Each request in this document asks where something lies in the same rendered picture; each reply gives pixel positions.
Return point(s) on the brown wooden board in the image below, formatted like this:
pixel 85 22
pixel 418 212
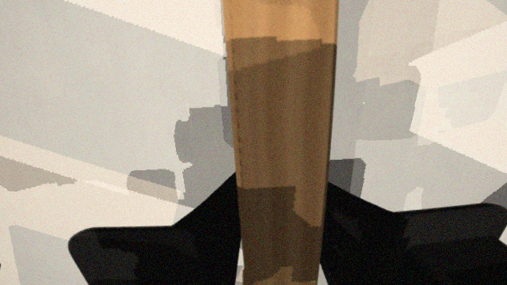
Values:
pixel 281 66

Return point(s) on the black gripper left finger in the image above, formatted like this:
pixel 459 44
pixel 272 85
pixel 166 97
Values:
pixel 202 248

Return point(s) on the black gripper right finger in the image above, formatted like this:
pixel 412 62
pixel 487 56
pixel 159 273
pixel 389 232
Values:
pixel 363 244

